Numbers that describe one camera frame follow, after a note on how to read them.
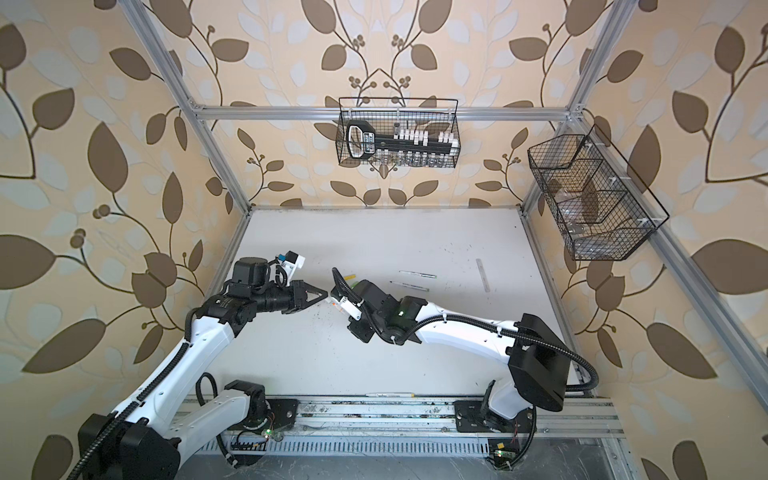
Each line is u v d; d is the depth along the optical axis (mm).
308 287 712
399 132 807
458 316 505
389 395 770
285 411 749
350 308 687
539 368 418
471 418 737
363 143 844
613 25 726
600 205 743
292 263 720
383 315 579
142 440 393
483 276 1010
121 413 395
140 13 721
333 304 707
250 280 607
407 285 985
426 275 987
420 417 754
